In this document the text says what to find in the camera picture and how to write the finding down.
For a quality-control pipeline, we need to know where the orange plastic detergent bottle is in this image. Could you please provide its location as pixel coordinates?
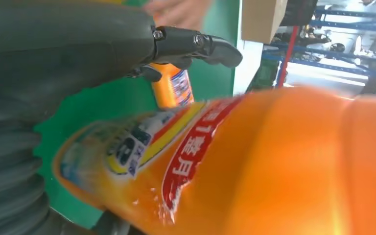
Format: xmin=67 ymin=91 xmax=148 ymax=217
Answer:
xmin=52 ymin=87 xmax=376 ymax=235
xmin=149 ymin=63 xmax=195 ymax=110

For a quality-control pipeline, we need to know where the green table mat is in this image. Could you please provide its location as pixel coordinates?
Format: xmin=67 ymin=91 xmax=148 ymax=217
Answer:
xmin=33 ymin=0 xmax=241 ymax=230

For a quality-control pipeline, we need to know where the red blue metal rack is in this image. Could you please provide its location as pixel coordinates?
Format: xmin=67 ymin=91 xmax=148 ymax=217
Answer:
xmin=261 ymin=6 xmax=376 ymax=96

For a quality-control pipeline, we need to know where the brown cardboard box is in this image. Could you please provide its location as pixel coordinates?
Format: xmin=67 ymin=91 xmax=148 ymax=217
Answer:
xmin=241 ymin=0 xmax=288 ymax=45

